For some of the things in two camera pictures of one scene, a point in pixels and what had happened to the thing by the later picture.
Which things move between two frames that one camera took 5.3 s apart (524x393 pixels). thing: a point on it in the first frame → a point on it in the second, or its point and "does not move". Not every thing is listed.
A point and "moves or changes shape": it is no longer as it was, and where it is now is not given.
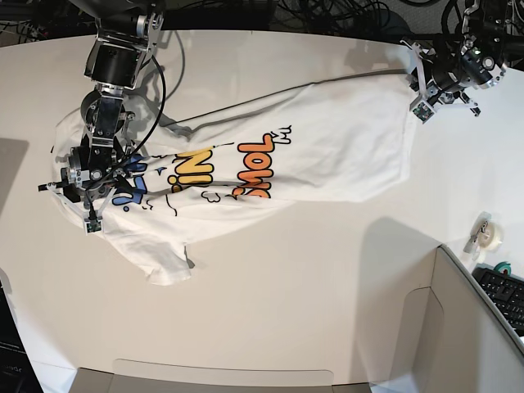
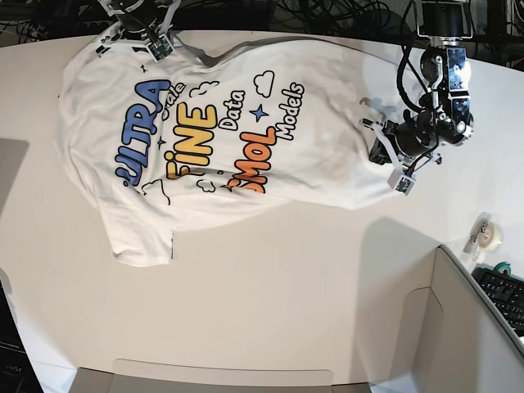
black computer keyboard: (507, 291) does not move
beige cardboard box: (459, 340) does not move
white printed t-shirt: (340, 140) moves or changes shape
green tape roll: (503, 265) does not move
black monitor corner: (17, 372) does not move
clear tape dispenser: (485, 235) does not move
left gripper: (90, 187) → (137, 32)
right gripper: (448, 73) → (410, 139)
